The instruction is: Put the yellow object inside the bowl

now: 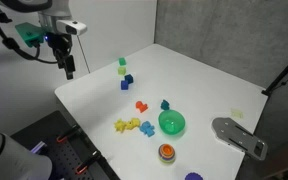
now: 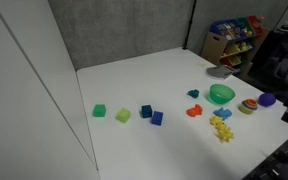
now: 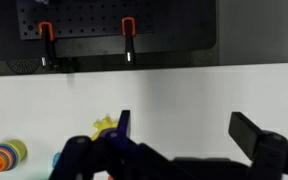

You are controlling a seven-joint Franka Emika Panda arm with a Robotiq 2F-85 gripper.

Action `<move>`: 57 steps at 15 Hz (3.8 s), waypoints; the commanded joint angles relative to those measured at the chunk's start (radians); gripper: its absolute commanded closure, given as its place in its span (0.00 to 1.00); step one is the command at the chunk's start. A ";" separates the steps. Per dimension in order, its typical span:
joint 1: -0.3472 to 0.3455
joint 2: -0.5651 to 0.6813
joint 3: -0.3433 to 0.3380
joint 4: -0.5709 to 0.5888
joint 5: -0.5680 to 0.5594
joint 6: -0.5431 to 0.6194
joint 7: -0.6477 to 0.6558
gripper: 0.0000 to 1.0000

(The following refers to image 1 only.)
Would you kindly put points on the lime green cube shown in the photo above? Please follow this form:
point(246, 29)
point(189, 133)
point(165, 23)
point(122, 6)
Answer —
point(121, 70)

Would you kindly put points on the rainbow stacking cups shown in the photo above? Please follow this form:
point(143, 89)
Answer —
point(166, 153)

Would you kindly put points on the teal toy figure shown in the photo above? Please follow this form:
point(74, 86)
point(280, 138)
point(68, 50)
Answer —
point(165, 105)

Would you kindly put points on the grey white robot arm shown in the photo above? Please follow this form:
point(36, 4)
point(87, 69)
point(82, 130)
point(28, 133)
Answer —
point(56, 28)

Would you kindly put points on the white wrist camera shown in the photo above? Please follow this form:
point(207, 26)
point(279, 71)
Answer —
point(71, 27)

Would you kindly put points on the green translucent bowl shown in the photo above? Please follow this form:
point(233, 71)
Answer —
point(171, 122)

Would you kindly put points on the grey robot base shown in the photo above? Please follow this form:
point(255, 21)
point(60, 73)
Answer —
point(18, 163)

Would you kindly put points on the grey metal mounting plate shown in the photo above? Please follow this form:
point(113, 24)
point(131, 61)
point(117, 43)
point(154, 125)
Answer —
point(233, 134)

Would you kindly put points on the purple scalloped lid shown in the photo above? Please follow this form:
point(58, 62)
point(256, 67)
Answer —
point(193, 176)

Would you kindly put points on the yellow toy star figure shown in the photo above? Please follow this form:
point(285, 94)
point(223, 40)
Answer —
point(120, 125)

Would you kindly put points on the orange toy figure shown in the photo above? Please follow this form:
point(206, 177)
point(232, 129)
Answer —
point(141, 107)

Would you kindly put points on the black tripod leg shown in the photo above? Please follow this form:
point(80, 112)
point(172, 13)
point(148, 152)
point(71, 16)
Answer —
point(277, 83)

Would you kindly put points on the green camera mount bracket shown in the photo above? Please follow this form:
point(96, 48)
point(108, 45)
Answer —
point(32, 35)

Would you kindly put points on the pale yellow small block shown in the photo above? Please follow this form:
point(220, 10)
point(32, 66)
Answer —
point(236, 113)

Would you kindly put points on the black orange clamp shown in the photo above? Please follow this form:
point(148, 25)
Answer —
point(85, 164)
point(64, 136)

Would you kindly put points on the dark blue cube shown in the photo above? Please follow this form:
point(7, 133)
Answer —
point(129, 78)

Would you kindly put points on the black perforated breadboard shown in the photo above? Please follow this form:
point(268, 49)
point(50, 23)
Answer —
point(66, 156)

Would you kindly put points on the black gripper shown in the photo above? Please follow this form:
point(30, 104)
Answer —
point(61, 45)

